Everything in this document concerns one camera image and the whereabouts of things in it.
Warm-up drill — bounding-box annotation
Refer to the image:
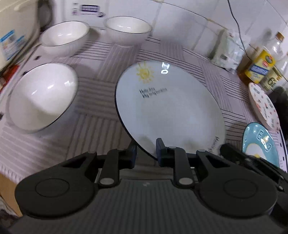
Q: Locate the white bowl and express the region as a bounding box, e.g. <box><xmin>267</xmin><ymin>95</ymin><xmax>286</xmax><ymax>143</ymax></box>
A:
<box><xmin>40</xmin><ymin>21</ymin><xmax>90</xmax><ymax>58</ymax></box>
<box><xmin>104</xmin><ymin>16</ymin><xmax>152</xmax><ymax>47</ymax></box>
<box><xmin>5</xmin><ymin>63</ymin><xmax>79</xmax><ymax>133</ymax></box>

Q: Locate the blue fried egg plate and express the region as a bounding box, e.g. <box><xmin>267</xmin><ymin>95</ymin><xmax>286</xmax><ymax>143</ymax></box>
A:
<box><xmin>242</xmin><ymin>122</ymin><xmax>280</xmax><ymax>167</ymax></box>

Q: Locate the black power cable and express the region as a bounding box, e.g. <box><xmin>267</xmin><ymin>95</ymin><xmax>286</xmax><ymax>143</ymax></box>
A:
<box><xmin>226</xmin><ymin>0</ymin><xmax>288</xmax><ymax>82</ymax></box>

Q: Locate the red striped cloth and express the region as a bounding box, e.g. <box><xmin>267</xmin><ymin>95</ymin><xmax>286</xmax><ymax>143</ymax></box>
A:
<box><xmin>0</xmin><ymin>64</ymin><xmax>19</xmax><ymax>91</ymax></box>

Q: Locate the white pink bunny plate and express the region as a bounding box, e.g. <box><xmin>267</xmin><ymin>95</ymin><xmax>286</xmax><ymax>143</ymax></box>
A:
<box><xmin>248</xmin><ymin>82</ymin><xmax>281</xmax><ymax>132</ymax></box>

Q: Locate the white salt bag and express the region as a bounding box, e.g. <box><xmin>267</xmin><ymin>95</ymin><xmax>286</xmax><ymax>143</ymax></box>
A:
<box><xmin>211</xmin><ymin>29</ymin><xmax>251</xmax><ymax>74</ymax></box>

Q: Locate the white bowl back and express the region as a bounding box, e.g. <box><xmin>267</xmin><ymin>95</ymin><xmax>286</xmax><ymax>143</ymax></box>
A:
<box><xmin>104</xmin><ymin>16</ymin><xmax>152</xmax><ymax>47</ymax></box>

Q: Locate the yellow label cooking wine bottle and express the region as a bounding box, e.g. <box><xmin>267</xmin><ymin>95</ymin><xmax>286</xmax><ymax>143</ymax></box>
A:
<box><xmin>238</xmin><ymin>32</ymin><xmax>285</xmax><ymax>85</ymax></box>

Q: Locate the large white sun plate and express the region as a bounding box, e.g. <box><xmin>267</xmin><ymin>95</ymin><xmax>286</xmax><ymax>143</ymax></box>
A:
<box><xmin>115</xmin><ymin>61</ymin><xmax>226</xmax><ymax>158</ymax></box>

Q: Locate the striped table cloth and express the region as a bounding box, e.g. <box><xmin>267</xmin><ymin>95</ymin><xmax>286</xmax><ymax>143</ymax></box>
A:
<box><xmin>1</xmin><ymin>30</ymin><xmax>257</xmax><ymax>183</ymax></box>

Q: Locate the white rice cooker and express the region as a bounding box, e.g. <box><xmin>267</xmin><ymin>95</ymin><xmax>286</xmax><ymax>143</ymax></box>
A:
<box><xmin>1</xmin><ymin>0</ymin><xmax>40</xmax><ymax>70</ymax></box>

